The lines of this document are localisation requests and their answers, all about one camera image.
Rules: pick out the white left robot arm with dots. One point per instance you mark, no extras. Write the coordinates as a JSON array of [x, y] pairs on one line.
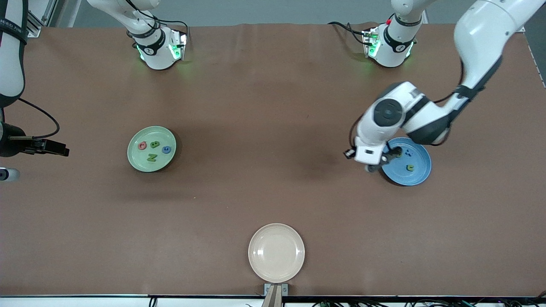
[[482, 38]]

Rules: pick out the blue plate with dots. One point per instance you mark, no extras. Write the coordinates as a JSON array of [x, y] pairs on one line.
[[420, 172]]

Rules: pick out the beige plate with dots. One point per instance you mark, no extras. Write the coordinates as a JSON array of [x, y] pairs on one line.
[[276, 253]]

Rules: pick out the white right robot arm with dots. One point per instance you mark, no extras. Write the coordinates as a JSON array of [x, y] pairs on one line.
[[155, 57]]

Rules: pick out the red letter Q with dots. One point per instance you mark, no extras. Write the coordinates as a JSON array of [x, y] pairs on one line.
[[140, 146]]

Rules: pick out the green letter N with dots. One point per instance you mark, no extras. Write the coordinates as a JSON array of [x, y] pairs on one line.
[[152, 158]]

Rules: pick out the aluminium frame profile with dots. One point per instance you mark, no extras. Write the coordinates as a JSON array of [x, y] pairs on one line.
[[42, 23]]

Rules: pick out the green plate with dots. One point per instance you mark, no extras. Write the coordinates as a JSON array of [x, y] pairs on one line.
[[164, 162]]

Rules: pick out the brown table cover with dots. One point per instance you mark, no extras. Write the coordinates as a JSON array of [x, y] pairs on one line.
[[273, 200]]

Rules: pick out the blue letter G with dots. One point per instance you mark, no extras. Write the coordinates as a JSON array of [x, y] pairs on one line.
[[164, 150]]

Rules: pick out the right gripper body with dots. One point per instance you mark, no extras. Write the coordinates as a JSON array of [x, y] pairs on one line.
[[9, 145]]

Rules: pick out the grey camera pole bracket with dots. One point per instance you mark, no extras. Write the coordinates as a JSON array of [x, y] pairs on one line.
[[275, 298]]

